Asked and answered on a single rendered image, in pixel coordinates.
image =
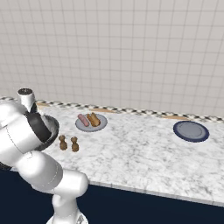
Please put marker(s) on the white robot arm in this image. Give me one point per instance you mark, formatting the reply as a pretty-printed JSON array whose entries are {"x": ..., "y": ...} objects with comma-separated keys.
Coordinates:
[{"x": 35, "y": 172}]

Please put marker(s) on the brown hot dog bun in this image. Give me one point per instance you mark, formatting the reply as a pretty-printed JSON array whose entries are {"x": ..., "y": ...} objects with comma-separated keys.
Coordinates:
[{"x": 94, "y": 119}]

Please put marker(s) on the grey plate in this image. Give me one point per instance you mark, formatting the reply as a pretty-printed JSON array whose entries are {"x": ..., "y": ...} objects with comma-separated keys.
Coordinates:
[{"x": 93, "y": 128}]

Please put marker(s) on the pink sausage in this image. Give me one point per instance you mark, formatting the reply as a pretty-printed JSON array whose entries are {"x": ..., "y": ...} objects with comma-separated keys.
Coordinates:
[{"x": 83, "y": 120}]

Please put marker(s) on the dark grey bowl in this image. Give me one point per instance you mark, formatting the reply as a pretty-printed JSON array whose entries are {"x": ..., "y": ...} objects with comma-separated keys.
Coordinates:
[{"x": 54, "y": 128}]

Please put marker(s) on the blue rimmed plate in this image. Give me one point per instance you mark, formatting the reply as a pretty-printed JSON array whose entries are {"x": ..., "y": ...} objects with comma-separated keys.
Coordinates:
[{"x": 191, "y": 131}]

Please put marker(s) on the brown wooden shaker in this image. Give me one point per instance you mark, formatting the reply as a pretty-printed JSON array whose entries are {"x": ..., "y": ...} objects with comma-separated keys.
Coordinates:
[
  {"x": 75, "y": 145},
  {"x": 63, "y": 143}
]

